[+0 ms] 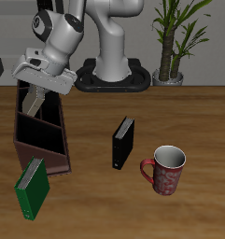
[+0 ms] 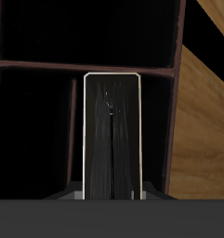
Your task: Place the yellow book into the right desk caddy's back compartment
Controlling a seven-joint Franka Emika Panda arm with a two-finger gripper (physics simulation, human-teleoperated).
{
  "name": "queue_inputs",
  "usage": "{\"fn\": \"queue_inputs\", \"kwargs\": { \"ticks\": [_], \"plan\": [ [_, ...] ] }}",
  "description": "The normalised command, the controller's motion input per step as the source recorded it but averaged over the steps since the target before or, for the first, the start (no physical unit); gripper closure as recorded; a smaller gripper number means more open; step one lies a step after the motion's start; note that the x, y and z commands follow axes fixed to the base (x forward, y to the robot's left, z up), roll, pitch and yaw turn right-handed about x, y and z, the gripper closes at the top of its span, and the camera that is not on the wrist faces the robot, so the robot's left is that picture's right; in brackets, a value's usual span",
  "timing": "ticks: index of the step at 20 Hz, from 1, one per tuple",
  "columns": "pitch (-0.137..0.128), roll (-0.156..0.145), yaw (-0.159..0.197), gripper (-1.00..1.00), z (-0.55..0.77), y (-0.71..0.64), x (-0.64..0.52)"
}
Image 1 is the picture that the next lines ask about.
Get green pot plant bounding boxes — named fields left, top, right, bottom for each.
left=151, top=0, right=214, bottom=88

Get black book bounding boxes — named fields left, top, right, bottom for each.
left=111, top=116, right=136, bottom=171

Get green book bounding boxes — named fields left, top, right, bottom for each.
left=13, top=156, right=51, bottom=222

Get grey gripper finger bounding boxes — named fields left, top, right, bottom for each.
left=21, top=84, right=43, bottom=118
left=38, top=87, right=51, bottom=108

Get dark brown desk caddy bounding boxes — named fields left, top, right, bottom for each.
left=12, top=78, right=73, bottom=177

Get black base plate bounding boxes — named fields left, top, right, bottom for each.
left=74, top=57, right=152, bottom=93

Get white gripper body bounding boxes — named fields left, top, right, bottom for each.
left=11, top=54, right=78, bottom=96

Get red patterned mug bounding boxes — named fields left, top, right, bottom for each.
left=139, top=144, right=188, bottom=197

